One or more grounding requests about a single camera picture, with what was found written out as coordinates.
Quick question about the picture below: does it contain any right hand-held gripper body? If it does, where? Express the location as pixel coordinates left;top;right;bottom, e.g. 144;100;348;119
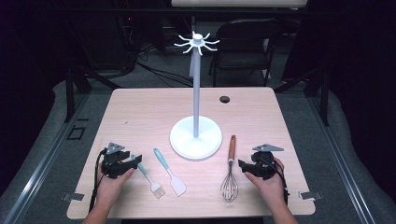
250;143;285;181

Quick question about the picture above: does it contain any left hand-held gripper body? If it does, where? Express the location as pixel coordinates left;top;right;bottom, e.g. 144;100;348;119
101;142;132;180

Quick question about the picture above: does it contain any teal handled basting brush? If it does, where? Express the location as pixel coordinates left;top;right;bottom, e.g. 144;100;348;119
130;154;166;200

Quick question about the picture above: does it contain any wooden handled wire whisk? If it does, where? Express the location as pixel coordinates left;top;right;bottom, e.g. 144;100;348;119
219;134;240;203

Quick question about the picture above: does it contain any teal handled white spatula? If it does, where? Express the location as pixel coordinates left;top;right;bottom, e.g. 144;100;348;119
152;147;188;198

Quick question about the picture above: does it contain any white utensil rack stand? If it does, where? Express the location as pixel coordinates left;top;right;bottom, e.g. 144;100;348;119
169;31;223;161

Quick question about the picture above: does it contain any person's left hand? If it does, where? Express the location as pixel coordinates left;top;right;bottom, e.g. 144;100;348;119
96;163;135;201

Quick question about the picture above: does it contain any person's right hand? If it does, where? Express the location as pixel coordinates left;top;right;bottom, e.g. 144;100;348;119
244;157;289;205

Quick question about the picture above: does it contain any grey metal table clamp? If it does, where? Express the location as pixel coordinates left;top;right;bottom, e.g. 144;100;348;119
62;191;86;203
298;190;323;201

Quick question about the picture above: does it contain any black metal stand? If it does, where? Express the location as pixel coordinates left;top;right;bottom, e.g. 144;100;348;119
64;64;122;124
274;66;331;127

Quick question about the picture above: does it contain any black folding chair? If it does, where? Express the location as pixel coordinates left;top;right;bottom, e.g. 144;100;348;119
208;18;283;88

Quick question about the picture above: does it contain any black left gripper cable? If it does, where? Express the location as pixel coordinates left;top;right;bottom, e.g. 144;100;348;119
88;148;108;214

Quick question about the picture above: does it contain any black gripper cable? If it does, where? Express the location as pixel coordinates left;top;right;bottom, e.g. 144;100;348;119
88;148;108;214
260;157;290;206

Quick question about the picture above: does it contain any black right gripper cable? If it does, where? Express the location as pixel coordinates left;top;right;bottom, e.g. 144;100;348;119
260;157;290;206

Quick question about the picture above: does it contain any aluminium floor rail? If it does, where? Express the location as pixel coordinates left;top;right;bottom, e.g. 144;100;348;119
306;92;376;224
3;92;92;224

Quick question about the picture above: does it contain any black floor cable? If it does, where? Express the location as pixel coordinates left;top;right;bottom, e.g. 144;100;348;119
136;60;194;89

